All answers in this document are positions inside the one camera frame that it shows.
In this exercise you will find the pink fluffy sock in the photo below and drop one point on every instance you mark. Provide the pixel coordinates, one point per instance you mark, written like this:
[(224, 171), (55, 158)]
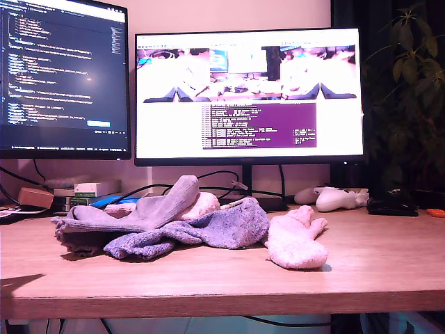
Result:
[(206, 205), (295, 247)]

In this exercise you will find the black monitor stand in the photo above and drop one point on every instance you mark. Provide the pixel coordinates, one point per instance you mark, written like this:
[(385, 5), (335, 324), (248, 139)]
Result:
[(247, 177)]

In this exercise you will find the bright screen monitor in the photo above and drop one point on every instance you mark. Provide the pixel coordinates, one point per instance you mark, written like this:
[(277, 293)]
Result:
[(174, 128)]

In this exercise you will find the pale round controller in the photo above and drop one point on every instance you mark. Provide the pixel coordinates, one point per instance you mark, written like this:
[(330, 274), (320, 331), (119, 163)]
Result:
[(304, 196)]

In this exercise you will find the blue plastic packet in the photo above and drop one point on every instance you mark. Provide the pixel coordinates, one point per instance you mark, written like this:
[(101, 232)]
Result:
[(114, 201)]

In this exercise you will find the white game controller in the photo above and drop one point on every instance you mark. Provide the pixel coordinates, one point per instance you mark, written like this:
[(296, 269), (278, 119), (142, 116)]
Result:
[(333, 202)]

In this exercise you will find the white box green label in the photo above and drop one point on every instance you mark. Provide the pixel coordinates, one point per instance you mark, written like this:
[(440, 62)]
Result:
[(104, 188)]

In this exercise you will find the small green label box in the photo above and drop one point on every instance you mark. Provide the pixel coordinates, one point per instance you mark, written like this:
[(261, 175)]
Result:
[(81, 201)]

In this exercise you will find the pale grey flat object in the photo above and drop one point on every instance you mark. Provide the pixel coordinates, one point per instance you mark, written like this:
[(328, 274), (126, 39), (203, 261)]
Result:
[(66, 181)]

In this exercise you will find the flat white box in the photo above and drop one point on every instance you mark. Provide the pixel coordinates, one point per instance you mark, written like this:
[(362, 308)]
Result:
[(64, 192)]

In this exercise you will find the black wallet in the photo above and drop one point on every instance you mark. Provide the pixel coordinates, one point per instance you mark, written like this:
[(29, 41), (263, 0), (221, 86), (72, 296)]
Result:
[(393, 208)]

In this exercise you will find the dark code screen monitor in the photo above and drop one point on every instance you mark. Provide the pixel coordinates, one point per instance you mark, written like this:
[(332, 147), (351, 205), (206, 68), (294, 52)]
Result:
[(62, 69)]

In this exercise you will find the green leafy houseplant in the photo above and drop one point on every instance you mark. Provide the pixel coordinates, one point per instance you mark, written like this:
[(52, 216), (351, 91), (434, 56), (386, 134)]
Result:
[(405, 66)]

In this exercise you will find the black flat device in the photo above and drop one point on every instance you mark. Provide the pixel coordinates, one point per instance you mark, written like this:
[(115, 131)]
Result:
[(17, 218)]

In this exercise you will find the orange object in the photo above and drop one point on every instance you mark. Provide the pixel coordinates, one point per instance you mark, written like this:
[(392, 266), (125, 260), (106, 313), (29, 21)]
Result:
[(436, 212)]

